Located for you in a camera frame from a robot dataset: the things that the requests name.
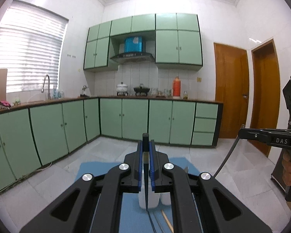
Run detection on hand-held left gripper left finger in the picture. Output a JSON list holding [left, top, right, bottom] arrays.
[[19, 139, 144, 233]]

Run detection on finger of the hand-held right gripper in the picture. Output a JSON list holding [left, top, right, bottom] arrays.
[[238, 127, 269, 146]]

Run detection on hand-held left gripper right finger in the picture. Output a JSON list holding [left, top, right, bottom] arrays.
[[149, 139, 272, 233]]

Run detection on white two-compartment utensil holder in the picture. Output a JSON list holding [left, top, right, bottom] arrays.
[[138, 166, 190, 210]]

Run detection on wooden chopstick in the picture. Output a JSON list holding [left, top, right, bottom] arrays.
[[161, 210, 174, 233]]

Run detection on person's right hand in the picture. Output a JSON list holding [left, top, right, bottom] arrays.
[[282, 150, 291, 187]]

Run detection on plain wooden door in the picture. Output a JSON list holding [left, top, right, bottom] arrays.
[[250, 37, 282, 158]]

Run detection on green lower kitchen cabinets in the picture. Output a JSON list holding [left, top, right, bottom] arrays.
[[0, 97, 224, 196]]

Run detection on green kitchen cabinets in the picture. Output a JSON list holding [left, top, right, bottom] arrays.
[[0, 97, 224, 196], [83, 13, 204, 73]]

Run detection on blue table cloth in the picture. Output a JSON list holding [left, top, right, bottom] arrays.
[[79, 156, 202, 233]]

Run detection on black wok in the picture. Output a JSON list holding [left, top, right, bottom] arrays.
[[133, 84, 151, 96]]

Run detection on white lidded pot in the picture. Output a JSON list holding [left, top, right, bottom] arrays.
[[116, 83, 129, 96]]

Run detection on orange thermos flask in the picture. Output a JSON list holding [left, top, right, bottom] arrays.
[[173, 76, 181, 99]]

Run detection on black range hood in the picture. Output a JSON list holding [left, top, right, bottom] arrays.
[[110, 52, 155, 65]]

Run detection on green upper kitchen cabinets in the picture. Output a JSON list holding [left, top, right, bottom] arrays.
[[83, 13, 204, 73]]

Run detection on steel kitchen faucet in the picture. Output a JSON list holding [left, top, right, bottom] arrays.
[[42, 75, 51, 100]]

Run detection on blue box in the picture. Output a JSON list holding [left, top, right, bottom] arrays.
[[124, 36, 144, 53]]

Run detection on white window blind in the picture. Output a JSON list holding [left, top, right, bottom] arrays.
[[0, 0, 69, 93]]

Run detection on wooden door with handle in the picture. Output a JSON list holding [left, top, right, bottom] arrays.
[[213, 42, 249, 139]]

